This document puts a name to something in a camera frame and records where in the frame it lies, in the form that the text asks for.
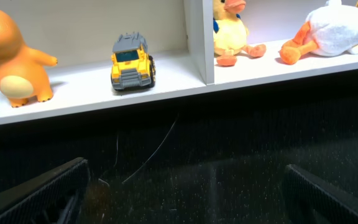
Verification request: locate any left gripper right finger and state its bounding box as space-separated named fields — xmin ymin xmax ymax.
xmin=282 ymin=164 xmax=358 ymax=224

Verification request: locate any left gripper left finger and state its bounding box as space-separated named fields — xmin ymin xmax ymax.
xmin=0 ymin=157 xmax=90 ymax=224

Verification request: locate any orange rubber dinosaur toy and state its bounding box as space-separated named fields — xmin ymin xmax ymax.
xmin=0 ymin=6 xmax=58 ymax=109

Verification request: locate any grey and yellow toy truck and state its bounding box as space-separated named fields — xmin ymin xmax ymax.
xmin=110 ymin=31 xmax=157 ymax=91

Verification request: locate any white shelf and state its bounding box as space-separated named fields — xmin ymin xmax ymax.
xmin=0 ymin=0 xmax=358 ymax=129

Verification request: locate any white plush duck yellow hat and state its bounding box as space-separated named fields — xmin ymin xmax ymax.
xmin=278 ymin=0 xmax=358 ymax=65

